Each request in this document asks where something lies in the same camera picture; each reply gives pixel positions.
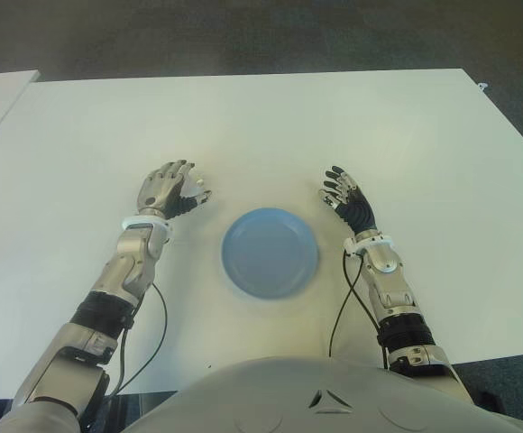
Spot white charger plug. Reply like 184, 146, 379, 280
183, 169, 206, 198

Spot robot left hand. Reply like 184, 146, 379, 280
135, 158, 213, 222

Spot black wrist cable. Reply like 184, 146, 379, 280
327, 250, 388, 371
106, 281, 169, 401

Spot blue plate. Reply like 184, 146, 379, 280
220, 207, 321, 299

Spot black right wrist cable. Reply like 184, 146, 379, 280
327, 250, 388, 371

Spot grey robot torso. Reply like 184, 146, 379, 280
125, 355, 523, 433

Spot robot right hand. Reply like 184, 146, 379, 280
317, 164, 378, 236

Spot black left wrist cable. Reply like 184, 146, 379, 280
106, 281, 169, 401

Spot black floor object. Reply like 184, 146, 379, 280
477, 390, 506, 416

